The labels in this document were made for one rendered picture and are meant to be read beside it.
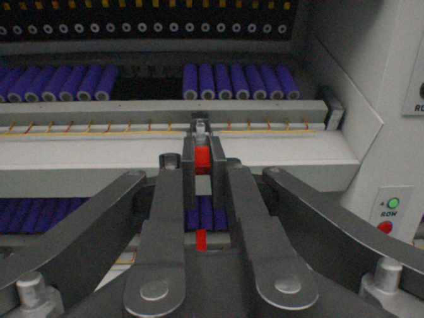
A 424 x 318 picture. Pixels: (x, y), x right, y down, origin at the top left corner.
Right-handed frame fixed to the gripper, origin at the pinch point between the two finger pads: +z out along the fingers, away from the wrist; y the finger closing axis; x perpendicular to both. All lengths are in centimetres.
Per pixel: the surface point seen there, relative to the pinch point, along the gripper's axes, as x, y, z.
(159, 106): 3.2, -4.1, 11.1
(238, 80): 5.7, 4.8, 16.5
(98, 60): 8.4, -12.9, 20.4
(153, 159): -1.5, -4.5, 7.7
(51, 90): 4.8, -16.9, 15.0
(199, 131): 1.1, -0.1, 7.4
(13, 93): 4.7, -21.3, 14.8
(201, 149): 0.4, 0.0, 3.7
